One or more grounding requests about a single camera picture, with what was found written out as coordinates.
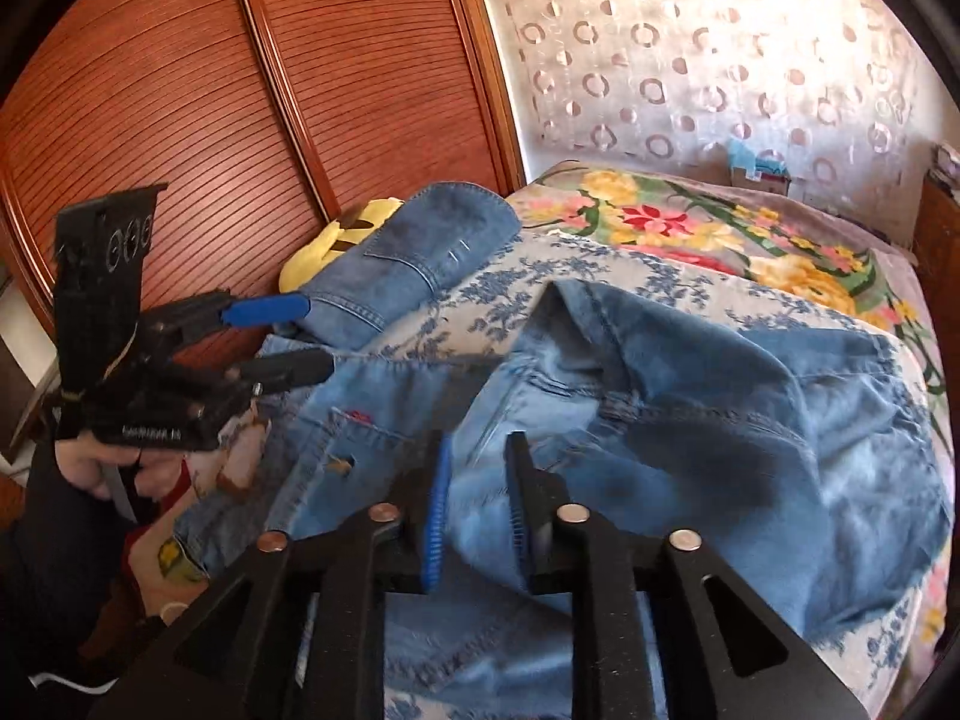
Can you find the small box with blue cloth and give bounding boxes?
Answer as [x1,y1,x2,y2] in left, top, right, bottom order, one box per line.
[724,137,794,201]

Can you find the person's black clothing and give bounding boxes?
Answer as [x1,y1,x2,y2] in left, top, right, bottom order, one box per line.
[0,442,188,720]

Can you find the colourful flower blanket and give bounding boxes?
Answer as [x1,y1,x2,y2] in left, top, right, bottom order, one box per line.
[124,161,959,650]

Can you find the wooden slatted wardrobe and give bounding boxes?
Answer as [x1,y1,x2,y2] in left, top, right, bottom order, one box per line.
[0,0,527,466]

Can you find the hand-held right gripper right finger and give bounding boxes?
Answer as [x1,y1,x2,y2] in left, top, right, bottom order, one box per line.
[504,431,863,720]

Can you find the light blue denim pants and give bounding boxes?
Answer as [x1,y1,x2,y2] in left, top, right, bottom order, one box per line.
[172,277,955,720]

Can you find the sheer circle pattern curtain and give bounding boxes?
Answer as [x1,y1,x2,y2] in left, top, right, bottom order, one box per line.
[469,0,940,197]

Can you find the blue floral bed sheet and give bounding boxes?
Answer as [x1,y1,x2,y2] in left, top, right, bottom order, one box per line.
[360,229,960,720]

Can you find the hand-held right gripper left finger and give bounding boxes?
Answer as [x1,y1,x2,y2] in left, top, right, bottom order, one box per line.
[90,431,456,720]

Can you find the thin white cable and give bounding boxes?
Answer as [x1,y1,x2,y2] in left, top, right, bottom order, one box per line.
[28,673,115,695]

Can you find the folded dark blue denim pants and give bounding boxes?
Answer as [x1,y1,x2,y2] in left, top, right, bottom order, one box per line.
[281,181,523,351]

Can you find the wooden sideboard cabinet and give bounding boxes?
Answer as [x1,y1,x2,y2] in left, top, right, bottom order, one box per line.
[911,142,960,271]

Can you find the person's left hand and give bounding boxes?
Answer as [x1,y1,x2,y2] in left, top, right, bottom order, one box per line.
[56,433,190,502]

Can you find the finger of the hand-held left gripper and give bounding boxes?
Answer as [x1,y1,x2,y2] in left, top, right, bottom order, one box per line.
[225,350,335,395]
[146,291,313,338]

